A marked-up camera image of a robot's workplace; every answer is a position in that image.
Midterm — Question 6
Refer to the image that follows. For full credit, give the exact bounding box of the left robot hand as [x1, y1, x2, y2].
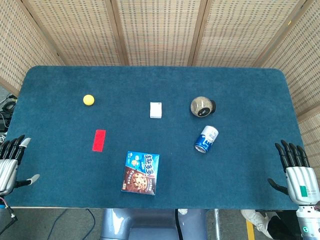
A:
[0, 134, 41, 197]

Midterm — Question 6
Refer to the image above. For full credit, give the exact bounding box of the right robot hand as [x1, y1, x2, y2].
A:
[267, 139, 320, 206]

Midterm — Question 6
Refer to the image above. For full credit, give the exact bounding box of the red rectangular block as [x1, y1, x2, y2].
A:
[91, 129, 107, 152]

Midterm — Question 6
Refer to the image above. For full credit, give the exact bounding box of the white shoe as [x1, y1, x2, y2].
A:
[240, 208, 272, 238]

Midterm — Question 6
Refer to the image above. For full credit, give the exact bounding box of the metal table leg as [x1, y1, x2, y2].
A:
[213, 208, 221, 240]

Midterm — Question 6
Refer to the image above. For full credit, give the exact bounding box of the blue white drink can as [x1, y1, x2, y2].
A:
[194, 125, 220, 154]

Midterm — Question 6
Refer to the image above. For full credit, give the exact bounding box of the yellow ball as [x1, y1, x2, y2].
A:
[82, 94, 96, 106]

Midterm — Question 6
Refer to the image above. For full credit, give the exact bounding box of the round glass spice jar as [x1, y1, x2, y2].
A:
[190, 95, 218, 118]

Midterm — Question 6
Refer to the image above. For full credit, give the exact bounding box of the blue cookie box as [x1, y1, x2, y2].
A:
[121, 150, 161, 196]

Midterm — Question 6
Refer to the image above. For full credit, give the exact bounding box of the blue cloth table cover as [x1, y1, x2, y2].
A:
[4, 65, 305, 211]

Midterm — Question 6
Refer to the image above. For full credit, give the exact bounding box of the blue grey robot torso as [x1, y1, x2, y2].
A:
[99, 208, 208, 240]

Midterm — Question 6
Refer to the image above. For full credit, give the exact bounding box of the white small box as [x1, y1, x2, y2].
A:
[149, 101, 163, 119]

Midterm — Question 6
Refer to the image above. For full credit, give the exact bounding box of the woven bamboo folding screen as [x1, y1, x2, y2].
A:
[0, 0, 320, 173]

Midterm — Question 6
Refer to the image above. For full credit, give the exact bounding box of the black electronics with cables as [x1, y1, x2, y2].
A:
[0, 92, 18, 137]

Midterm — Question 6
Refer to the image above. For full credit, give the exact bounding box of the black floor cable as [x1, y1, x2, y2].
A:
[47, 207, 97, 240]

